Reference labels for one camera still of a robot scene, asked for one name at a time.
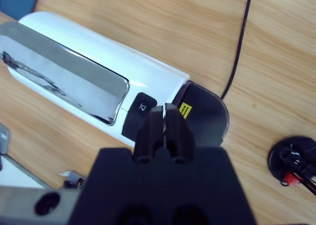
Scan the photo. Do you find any teal plastic tray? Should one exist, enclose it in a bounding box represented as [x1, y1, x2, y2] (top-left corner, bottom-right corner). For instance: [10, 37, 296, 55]
[0, 0, 42, 21]

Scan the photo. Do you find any black machine power cable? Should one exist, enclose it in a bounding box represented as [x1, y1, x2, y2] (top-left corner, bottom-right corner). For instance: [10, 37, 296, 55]
[220, 0, 254, 100]

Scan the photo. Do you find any black capsule holder with rods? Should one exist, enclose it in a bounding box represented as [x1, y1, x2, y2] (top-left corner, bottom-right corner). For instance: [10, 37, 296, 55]
[268, 135, 316, 196]

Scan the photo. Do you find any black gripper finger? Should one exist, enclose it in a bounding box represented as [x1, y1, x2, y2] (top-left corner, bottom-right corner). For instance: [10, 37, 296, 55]
[134, 106, 164, 163]
[164, 103, 196, 163]

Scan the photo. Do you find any red coffee capsule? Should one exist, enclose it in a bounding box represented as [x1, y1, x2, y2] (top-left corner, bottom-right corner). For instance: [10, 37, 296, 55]
[283, 172, 301, 185]

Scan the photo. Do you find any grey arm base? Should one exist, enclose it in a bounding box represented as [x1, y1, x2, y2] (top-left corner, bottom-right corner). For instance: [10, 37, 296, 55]
[0, 122, 12, 154]

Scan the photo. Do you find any clear water tank black lid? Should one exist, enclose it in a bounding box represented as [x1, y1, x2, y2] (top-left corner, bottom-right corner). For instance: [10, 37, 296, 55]
[171, 79, 230, 147]

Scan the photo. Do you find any white coffee machine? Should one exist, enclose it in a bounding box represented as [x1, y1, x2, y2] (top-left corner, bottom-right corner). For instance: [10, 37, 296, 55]
[17, 11, 191, 149]

